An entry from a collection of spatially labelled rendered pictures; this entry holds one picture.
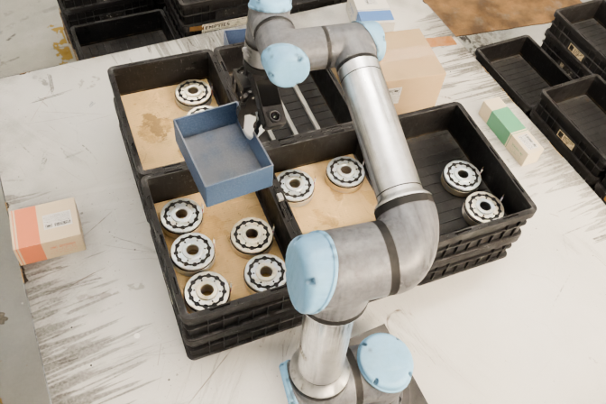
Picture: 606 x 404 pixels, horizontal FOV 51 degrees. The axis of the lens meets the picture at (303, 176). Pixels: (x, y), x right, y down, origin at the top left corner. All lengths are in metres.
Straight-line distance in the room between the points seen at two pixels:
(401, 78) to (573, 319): 0.83
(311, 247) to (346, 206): 0.75
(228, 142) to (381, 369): 0.59
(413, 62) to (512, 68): 1.13
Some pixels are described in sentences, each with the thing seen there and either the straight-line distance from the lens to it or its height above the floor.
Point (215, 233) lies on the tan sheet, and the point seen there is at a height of 0.83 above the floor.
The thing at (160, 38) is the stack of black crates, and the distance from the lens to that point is 2.96.
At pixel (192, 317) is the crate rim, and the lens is 1.36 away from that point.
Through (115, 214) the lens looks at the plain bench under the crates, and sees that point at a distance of 1.80.
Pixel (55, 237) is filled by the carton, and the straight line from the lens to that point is 1.70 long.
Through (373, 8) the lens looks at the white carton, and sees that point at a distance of 2.33.
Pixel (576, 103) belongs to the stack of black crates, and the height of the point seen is 0.38.
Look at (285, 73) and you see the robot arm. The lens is 1.08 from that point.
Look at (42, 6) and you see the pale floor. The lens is 3.67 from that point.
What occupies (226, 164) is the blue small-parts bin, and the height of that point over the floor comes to 1.07.
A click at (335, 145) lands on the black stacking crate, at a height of 0.88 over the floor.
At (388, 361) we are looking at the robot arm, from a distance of 1.31.
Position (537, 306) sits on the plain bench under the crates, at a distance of 1.81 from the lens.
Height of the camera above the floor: 2.16
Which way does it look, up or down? 51 degrees down
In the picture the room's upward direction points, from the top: 8 degrees clockwise
